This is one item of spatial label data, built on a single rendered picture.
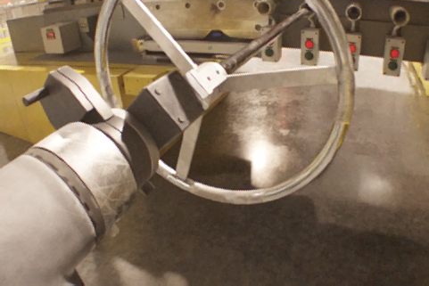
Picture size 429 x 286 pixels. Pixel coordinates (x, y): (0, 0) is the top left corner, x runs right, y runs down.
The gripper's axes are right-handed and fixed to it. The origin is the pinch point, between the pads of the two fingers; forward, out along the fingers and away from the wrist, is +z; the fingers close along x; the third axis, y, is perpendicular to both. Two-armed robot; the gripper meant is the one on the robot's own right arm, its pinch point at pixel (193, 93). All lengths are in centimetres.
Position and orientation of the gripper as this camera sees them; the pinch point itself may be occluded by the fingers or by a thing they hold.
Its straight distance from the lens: 39.5
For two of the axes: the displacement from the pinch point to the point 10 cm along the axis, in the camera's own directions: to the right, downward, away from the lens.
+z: 4.3, -4.5, 7.9
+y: 6.4, 7.6, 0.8
